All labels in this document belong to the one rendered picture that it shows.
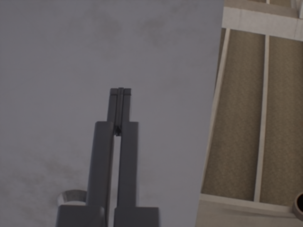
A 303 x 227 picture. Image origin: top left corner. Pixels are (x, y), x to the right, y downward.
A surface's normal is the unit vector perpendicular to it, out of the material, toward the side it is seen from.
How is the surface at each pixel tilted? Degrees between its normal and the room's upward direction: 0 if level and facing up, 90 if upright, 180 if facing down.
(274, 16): 90
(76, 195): 154
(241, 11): 90
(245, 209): 90
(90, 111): 90
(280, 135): 172
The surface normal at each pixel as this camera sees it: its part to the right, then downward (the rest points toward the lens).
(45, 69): 0.00, 0.66
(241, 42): -0.12, -0.77
